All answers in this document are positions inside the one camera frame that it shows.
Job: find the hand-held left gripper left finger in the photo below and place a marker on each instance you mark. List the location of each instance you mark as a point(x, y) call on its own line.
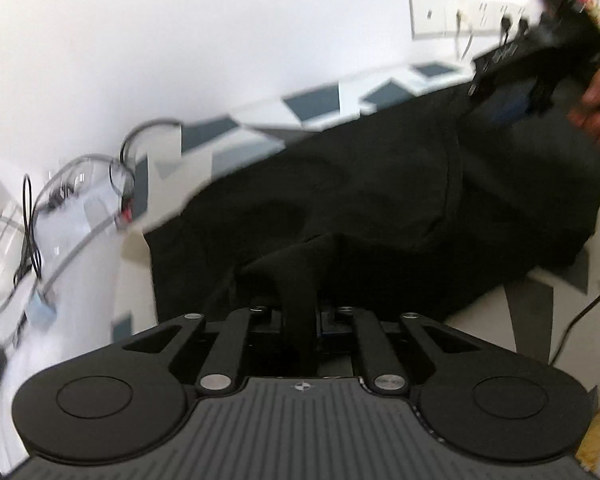
point(235, 345)

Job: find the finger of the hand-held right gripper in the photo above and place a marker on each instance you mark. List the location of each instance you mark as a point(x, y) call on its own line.
point(512, 100)

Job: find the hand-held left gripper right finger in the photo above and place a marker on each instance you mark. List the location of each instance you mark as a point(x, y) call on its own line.
point(327, 327)

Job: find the black garment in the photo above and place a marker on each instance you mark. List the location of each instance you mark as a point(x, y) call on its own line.
point(380, 200)

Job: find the person's right hand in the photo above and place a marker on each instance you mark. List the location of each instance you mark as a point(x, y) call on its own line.
point(597, 90)

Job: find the black power plug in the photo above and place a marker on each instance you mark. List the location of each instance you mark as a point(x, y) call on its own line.
point(523, 24)
point(505, 24)

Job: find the small blue-grey adapter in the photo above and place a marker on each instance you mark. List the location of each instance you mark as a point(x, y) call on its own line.
point(41, 312)

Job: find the white plastic device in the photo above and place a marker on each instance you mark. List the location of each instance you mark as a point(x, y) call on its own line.
point(0, 240)

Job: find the white wall socket panel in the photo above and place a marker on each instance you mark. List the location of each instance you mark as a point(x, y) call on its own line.
point(435, 15)

